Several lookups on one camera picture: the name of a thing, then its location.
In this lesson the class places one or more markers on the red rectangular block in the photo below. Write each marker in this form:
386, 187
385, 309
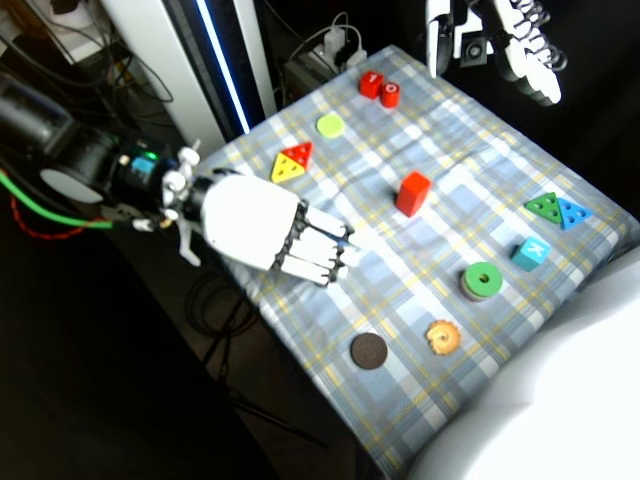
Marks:
412, 195

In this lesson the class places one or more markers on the yellow triangle block with holes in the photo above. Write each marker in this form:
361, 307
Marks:
286, 169

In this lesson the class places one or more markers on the green triangle block with holes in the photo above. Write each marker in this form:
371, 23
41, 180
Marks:
545, 209

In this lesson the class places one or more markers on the blue triangle block with holes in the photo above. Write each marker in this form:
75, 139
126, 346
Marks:
576, 215

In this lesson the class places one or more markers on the blue yellow plaid tablecloth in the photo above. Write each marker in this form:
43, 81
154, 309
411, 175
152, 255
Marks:
400, 280

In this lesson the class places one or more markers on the lime green disc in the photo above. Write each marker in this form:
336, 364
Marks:
330, 125

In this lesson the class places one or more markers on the dark brown round cookie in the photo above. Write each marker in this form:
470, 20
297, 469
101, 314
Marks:
368, 351

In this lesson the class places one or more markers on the tan flower-shaped cookie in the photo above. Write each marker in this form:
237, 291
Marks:
443, 338

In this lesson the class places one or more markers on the red cylinder with numeral zero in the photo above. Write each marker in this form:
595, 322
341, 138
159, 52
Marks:
390, 95

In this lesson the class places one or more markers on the red cube with numeral one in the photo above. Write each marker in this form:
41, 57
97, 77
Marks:
371, 84

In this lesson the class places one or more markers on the grey box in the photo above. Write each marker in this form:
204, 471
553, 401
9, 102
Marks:
305, 75

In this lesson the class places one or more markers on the black tripod stand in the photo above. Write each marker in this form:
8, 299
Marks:
260, 412

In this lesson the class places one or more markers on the white power strip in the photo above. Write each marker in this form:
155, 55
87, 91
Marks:
350, 56

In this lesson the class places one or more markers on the white plug adapter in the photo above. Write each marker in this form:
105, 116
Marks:
334, 39

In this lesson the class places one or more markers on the light blue letter cube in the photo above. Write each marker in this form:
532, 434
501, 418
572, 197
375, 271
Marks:
531, 254

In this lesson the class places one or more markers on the white column with blue light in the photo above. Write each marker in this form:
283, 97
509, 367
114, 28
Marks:
165, 60

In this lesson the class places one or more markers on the large white rounded shell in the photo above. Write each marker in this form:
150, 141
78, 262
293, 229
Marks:
550, 400

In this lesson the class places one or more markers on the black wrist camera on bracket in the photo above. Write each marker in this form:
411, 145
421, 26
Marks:
473, 50

